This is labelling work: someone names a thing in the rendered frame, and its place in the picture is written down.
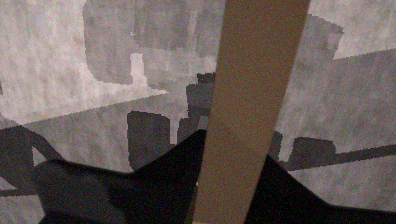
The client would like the brown wooden rail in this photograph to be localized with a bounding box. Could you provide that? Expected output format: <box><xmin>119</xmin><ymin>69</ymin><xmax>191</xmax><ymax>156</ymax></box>
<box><xmin>192</xmin><ymin>0</ymin><xmax>311</xmax><ymax>224</ymax></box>

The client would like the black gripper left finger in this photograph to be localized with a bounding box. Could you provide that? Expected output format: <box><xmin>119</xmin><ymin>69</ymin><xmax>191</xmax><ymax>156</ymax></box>
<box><xmin>32</xmin><ymin>129</ymin><xmax>207</xmax><ymax>224</ymax></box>

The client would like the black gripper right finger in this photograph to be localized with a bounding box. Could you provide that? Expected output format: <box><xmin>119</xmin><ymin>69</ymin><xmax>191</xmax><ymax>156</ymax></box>
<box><xmin>244</xmin><ymin>154</ymin><xmax>396</xmax><ymax>224</ymax></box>

